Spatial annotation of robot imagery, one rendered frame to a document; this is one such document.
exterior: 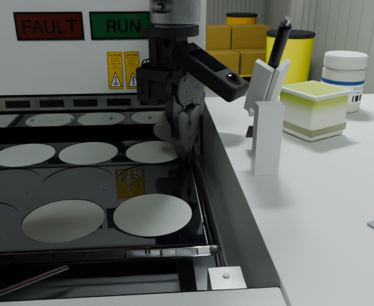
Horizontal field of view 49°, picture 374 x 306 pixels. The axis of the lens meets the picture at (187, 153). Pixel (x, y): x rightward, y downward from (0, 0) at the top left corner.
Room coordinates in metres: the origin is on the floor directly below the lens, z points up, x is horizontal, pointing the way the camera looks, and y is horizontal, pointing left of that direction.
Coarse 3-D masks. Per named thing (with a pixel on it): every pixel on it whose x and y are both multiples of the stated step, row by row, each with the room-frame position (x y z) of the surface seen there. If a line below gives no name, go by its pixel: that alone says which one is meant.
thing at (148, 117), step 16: (0, 112) 0.75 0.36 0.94; (16, 112) 0.75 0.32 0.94; (32, 112) 0.75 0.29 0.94; (48, 112) 0.75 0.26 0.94; (64, 112) 0.75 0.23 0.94; (80, 112) 0.75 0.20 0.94; (96, 112) 0.75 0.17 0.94; (112, 112) 0.76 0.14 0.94; (128, 112) 0.76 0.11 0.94; (144, 112) 0.76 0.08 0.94; (160, 112) 0.76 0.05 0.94
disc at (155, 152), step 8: (136, 144) 0.69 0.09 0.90; (144, 144) 0.69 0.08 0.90; (152, 144) 0.69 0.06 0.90; (160, 144) 0.69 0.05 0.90; (168, 144) 0.69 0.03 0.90; (128, 152) 0.66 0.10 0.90; (136, 152) 0.66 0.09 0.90; (144, 152) 0.66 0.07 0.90; (152, 152) 0.66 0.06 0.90; (160, 152) 0.66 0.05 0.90; (168, 152) 0.65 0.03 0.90; (136, 160) 0.62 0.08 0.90; (144, 160) 0.62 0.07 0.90; (152, 160) 0.62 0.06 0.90; (160, 160) 0.62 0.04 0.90; (168, 160) 0.62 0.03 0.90
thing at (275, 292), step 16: (256, 288) 0.25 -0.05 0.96; (272, 288) 0.25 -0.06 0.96; (0, 304) 0.23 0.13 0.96; (16, 304) 0.23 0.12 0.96; (32, 304) 0.23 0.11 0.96; (48, 304) 0.23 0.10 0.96; (64, 304) 0.23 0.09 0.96; (80, 304) 0.23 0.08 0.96; (96, 304) 0.23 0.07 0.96; (112, 304) 0.23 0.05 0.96; (128, 304) 0.23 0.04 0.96; (144, 304) 0.23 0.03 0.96; (160, 304) 0.23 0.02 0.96; (176, 304) 0.23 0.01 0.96; (192, 304) 0.23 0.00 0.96; (208, 304) 0.23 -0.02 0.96; (224, 304) 0.23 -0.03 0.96; (240, 304) 0.23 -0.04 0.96; (256, 304) 0.23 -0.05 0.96; (272, 304) 0.23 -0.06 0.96
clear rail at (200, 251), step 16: (0, 256) 0.36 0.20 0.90; (16, 256) 0.36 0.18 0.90; (32, 256) 0.37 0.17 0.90; (48, 256) 0.37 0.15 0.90; (64, 256) 0.37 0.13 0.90; (80, 256) 0.37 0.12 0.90; (96, 256) 0.37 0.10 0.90; (112, 256) 0.37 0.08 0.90; (128, 256) 0.37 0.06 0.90; (144, 256) 0.37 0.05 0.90; (160, 256) 0.37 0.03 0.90; (176, 256) 0.37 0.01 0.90; (192, 256) 0.38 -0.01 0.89; (208, 256) 0.38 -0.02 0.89
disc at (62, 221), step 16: (48, 208) 0.47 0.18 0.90; (64, 208) 0.47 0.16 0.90; (80, 208) 0.47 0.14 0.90; (96, 208) 0.47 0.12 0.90; (32, 224) 0.43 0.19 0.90; (48, 224) 0.43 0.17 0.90; (64, 224) 0.43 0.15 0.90; (80, 224) 0.43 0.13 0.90; (96, 224) 0.43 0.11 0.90; (48, 240) 0.40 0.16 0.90; (64, 240) 0.40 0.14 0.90
